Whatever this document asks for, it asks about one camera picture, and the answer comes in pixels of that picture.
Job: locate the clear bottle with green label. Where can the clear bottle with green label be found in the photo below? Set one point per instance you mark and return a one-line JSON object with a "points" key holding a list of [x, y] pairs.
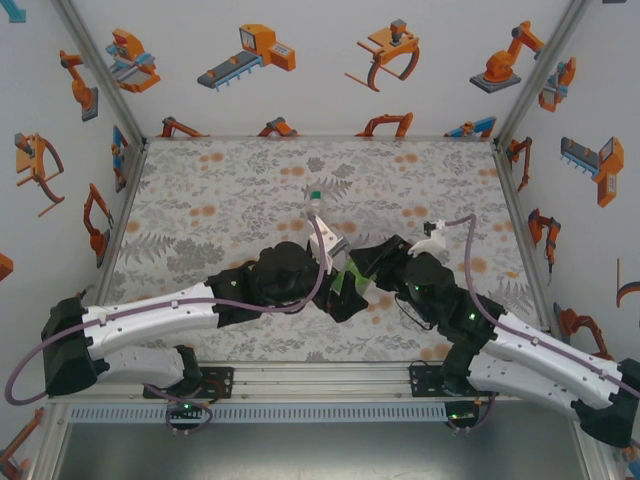
{"points": [[342, 280]]}

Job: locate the white bottle cap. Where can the white bottle cap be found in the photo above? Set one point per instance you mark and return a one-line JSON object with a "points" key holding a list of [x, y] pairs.
{"points": [[375, 299]]}

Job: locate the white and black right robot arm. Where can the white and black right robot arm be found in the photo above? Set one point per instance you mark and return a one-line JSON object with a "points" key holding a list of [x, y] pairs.
{"points": [[540, 360]]}

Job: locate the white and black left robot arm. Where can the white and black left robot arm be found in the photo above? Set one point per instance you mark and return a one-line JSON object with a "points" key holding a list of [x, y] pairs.
{"points": [[150, 325]]}

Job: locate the small circuit board with LED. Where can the small circuit board with LED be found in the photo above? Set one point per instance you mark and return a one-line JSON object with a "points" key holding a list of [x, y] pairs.
{"points": [[462, 415], [187, 407]]}

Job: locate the long aluminium slotted rail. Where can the long aluminium slotted rail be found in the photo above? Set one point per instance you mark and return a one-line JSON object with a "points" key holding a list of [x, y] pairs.
{"points": [[320, 380]]}

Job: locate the aluminium frame side beam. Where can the aluminium frame side beam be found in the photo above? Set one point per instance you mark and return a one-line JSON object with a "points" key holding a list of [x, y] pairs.
{"points": [[120, 225], [521, 225]]}

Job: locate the thin aluminium frame beam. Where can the thin aluminium frame beam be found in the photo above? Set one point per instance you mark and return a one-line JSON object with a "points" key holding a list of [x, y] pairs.
{"points": [[320, 137]]}

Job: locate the aluminium frame post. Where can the aluminium frame post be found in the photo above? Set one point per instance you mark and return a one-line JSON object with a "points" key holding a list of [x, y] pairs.
{"points": [[101, 75], [542, 75]]}

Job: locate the aluminium frame leg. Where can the aluminium frame leg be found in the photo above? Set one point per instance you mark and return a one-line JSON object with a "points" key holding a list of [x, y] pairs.
{"points": [[600, 465], [50, 445]]}

